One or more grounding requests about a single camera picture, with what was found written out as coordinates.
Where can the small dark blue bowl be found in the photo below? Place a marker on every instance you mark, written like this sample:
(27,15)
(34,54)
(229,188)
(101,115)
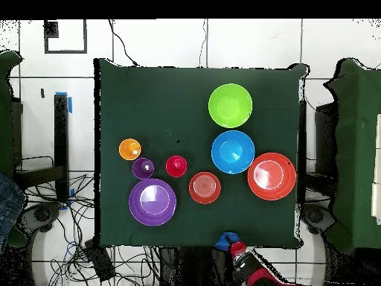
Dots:
(221,242)

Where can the small orange bowl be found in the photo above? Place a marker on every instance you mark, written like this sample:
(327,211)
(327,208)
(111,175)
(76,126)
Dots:
(204,187)

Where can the large orange bowl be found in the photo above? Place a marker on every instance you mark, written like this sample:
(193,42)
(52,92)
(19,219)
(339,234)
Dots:
(271,175)

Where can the large light blue bowl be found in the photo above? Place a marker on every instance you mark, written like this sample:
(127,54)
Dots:
(232,152)

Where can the green bowl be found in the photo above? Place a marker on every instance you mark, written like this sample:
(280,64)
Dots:
(230,105)

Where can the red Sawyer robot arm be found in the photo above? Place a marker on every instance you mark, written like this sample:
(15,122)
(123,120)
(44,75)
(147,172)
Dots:
(256,271)

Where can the purple bowl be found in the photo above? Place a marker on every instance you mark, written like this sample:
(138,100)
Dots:
(151,202)

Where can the red cup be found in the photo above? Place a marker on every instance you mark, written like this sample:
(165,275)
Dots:
(176,166)

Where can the purple cup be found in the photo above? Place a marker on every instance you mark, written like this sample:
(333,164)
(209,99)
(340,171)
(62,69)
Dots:
(143,168)

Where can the black power strip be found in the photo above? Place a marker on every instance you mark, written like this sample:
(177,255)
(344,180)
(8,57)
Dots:
(99,262)

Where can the black equipment stand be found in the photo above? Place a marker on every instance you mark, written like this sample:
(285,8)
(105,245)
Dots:
(61,134)
(326,134)

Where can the orange cup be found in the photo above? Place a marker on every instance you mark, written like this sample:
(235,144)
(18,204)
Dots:
(130,149)

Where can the green clothed side table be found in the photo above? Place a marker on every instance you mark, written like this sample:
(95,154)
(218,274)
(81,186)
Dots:
(357,149)
(6,119)

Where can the dark green table cloth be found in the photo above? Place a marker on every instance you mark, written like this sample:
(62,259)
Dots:
(163,104)

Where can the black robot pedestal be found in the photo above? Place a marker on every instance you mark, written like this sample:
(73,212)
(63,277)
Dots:
(193,265)

